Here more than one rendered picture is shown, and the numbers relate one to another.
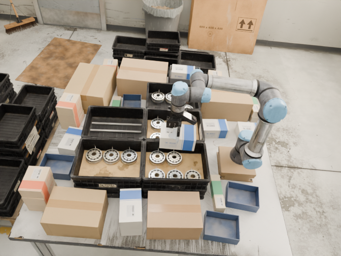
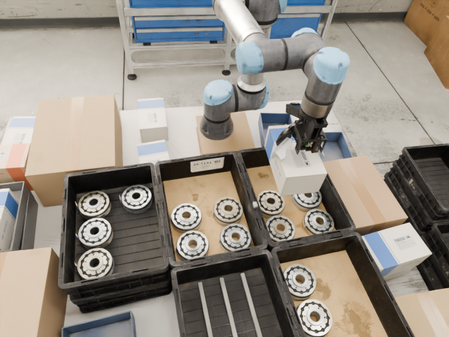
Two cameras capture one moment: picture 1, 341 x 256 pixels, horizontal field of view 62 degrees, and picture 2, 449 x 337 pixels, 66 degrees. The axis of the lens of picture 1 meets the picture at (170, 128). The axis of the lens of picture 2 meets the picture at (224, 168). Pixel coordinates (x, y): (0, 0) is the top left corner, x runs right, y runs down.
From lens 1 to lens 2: 161 cm
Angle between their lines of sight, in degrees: 62
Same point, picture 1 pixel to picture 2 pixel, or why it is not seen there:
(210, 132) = not seen: hidden behind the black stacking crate
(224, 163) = (236, 146)
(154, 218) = (389, 210)
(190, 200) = (338, 172)
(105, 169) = (343, 321)
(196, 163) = (262, 173)
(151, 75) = (11, 292)
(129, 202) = (393, 248)
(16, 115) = not seen: outside the picture
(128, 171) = (326, 276)
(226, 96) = (94, 130)
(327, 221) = not seen: hidden behind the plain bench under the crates
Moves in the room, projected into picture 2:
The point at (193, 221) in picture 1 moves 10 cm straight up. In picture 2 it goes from (365, 165) to (375, 148)
